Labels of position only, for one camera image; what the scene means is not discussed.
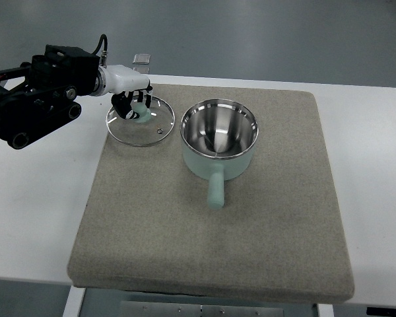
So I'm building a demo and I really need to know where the metal plate under table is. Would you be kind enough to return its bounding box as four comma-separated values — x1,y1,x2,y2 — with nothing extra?
118,301,284,317

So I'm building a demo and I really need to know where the black label strip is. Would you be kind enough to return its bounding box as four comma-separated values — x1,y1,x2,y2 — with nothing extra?
366,306,396,317

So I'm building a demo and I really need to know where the mint green saucepan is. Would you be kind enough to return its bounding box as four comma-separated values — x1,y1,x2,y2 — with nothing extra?
180,98,259,209

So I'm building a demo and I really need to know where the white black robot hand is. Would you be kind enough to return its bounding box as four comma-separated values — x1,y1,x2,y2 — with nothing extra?
90,65,152,120

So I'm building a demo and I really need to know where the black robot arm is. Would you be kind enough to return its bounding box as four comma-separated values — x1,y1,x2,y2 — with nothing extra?
0,34,108,149

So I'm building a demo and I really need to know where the beige fabric mat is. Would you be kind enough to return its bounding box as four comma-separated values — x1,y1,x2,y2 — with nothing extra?
67,84,354,303

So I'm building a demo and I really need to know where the small floor plate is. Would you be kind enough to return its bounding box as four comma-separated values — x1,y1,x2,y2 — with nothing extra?
132,53,151,74

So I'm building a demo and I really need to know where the glass lid with green knob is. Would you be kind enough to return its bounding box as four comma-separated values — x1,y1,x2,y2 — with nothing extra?
106,93,176,147

